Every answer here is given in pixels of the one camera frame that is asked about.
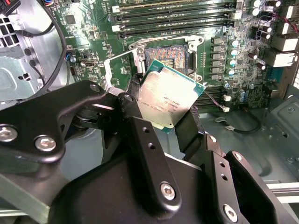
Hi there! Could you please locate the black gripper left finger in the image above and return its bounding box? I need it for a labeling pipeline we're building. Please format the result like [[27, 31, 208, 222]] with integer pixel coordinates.
[[0, 72, 183, 209]]

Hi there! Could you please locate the silver CPU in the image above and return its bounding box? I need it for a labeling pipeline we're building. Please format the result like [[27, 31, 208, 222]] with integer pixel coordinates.
[[137, 59, 207, 135]]

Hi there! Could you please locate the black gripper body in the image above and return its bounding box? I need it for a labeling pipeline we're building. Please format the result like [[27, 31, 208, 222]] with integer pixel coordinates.
[[49, 152, 219, 224]]

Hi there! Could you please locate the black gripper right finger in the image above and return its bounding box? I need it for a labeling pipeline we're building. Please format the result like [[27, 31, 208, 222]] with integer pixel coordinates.
[[175, 105, 285, 224]]

